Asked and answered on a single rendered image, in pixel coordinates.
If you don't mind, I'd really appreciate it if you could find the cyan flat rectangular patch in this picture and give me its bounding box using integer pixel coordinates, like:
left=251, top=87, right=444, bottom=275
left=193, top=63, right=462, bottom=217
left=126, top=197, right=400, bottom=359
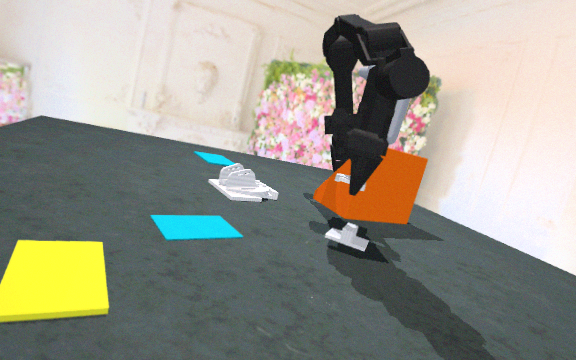
left=151, top=215, right=243, bottom=241

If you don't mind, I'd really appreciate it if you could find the yellow flat plate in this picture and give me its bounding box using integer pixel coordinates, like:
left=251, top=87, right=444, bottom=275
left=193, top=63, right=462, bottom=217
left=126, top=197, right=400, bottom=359
left=0, top=240, right=108, bottom=322

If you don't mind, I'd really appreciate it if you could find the cyan flat square plate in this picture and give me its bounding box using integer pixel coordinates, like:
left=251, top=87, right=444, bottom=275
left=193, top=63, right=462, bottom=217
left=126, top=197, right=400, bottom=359
left=194, top=151, right=235, bottom=166

